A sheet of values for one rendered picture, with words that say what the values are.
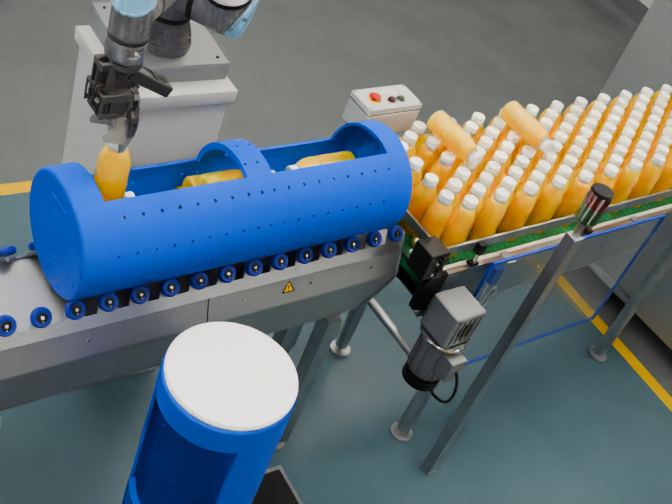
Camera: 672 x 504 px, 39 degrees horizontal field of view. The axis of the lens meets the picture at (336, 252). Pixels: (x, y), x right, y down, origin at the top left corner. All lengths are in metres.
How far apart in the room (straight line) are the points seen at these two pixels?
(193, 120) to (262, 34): 2.67
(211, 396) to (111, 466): 1.16
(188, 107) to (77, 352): 0.72
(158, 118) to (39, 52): 2.17
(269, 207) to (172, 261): 0.25
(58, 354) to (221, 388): 0.40
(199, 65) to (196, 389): 0.92
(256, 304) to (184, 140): 0.50
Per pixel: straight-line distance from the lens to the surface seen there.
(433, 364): 2.71
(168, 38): 2.46
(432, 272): 2.53
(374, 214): 2.35
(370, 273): 2.57
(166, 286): 2.18
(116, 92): 1.85
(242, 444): 1.92
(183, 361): 1.96
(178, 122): 2.52
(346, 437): 3.31
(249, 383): 1.96
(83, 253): 1.95
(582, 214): 2.57
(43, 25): 4.81
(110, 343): 2.20
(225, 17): 2.35
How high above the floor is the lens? 2.50
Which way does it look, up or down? 39 degrees down
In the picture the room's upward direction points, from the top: 23 degrees clockwise
